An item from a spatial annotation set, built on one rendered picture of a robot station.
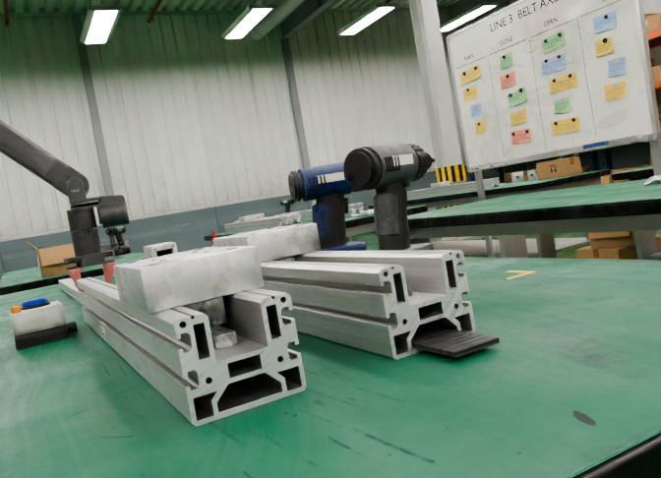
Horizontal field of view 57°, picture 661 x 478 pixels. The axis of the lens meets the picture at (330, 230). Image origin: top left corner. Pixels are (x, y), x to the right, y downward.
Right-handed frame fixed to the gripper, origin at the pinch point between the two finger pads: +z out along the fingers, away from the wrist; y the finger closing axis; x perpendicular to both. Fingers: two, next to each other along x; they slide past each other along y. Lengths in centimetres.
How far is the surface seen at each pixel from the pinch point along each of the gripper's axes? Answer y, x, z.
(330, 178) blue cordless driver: 37, -50, -16
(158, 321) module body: -6, -93, -5
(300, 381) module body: 4, -99, 2
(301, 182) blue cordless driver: 32, -48, -16
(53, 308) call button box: -10.9, -35.0, -2.2
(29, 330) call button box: -15.1, -34.9, 0.6
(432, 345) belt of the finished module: 16, -102, 2
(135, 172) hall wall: 234, 1082, -125
